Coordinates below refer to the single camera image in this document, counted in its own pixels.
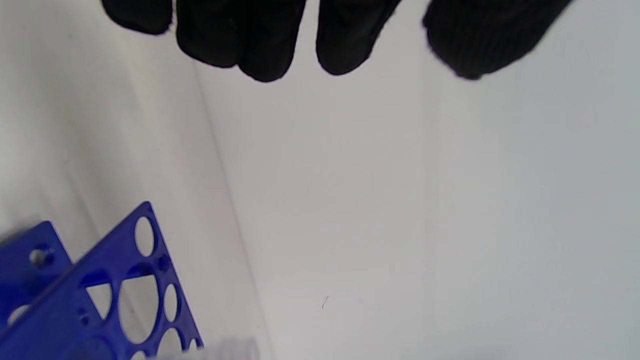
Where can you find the blue test tube rack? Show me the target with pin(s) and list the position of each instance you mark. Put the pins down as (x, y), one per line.
(120, 255)

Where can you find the person's left hand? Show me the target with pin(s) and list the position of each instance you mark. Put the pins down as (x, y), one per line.
(240, 30)

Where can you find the clear test tube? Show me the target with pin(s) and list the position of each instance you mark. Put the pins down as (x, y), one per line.
(235, 347)

